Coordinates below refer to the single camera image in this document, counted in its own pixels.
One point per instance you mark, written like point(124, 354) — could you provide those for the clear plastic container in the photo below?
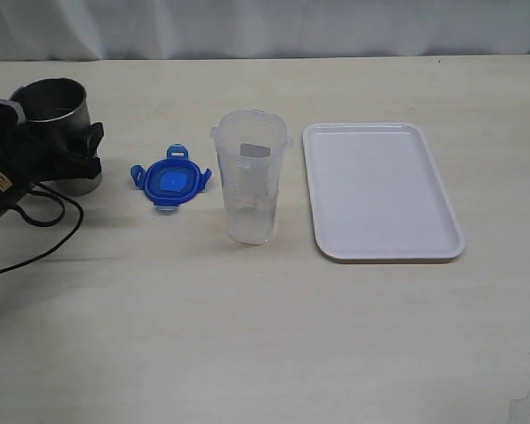
point(250, 147)

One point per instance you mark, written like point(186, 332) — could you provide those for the white rectangular tray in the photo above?
point(376, 194)

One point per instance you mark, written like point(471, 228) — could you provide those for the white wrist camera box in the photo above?
point(11, 114)

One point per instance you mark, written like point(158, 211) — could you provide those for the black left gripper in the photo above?
point(26, 156)

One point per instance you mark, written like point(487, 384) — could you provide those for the blue plastic lid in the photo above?
point(172, 181)

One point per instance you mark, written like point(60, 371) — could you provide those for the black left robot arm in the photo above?
point(62, 151)

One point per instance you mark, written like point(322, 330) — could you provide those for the stainless steel cup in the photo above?
point(54, 109)

